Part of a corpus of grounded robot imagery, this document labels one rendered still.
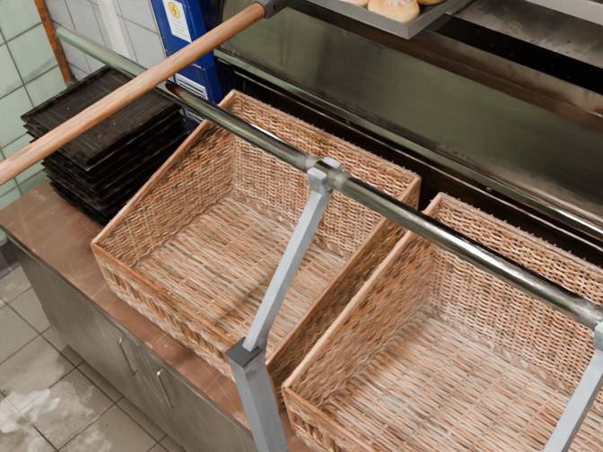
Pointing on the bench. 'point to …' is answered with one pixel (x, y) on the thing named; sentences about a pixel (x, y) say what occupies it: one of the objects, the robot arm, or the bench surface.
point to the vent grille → (192, 91)
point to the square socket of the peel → (273, 6)
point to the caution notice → (177, 19)
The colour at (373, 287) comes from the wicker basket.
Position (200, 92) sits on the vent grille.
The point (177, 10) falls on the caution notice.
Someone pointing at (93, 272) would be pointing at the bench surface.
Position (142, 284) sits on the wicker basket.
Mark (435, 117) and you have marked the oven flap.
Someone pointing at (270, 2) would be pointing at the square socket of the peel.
